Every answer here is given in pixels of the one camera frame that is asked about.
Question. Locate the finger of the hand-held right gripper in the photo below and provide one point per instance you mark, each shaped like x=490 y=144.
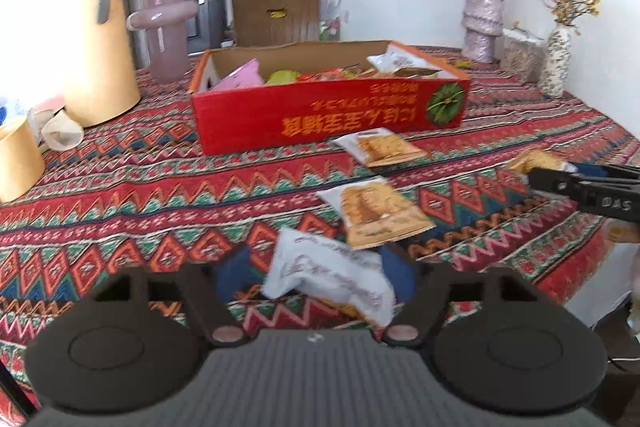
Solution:
x=590 y=168
x=555 y=184

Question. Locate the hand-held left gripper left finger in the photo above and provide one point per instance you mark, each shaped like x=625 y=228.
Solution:
x=237 y=274

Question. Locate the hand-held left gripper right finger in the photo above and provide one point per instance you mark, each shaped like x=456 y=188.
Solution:
x=400 y=274

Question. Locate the cracker snack packet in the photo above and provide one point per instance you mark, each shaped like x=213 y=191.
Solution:
x=537 y=159
x=380 y=149
x=400 y=59
x=375 y=212

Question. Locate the white snack packet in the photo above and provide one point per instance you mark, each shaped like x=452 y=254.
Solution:
x=330 y=272

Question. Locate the red cardboard box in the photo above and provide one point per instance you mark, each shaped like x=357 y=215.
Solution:
x=325 y=117

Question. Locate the pink snack packet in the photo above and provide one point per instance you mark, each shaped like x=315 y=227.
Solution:
x=242 y=77

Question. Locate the green snack packet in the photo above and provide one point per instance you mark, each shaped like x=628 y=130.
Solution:
x=282 y=78

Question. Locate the orange blue snack packet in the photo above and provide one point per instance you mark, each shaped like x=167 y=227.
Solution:
x=330 y=75

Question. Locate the floral ceramic vase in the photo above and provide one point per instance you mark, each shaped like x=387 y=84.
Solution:
x=555 y=67

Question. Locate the red patterned tablecloth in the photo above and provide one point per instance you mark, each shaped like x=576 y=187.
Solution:
x=150 y=187

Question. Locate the woven basket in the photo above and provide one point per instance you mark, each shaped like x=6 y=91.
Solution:
x=522 y=57

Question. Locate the fallen yellow petals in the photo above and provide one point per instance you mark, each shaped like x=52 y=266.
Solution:
x=462 y=63

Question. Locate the pink textured vase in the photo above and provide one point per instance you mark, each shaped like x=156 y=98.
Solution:
x=482 y=22

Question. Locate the beige paper cup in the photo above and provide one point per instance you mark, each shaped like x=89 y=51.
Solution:
x=62 y=132

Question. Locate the wooden chair back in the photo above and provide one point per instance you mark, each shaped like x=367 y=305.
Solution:
x=255 y=22

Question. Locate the yellow thermos jug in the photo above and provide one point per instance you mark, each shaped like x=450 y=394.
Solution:
x=95 y=57

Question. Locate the dark brown door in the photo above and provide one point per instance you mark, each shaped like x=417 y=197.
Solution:
x=210 y=7

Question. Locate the plastic water bottle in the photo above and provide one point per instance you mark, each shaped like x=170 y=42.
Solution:
x=20 y=111

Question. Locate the white dried grass bunch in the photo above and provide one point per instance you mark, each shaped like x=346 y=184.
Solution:
x=331 y=7

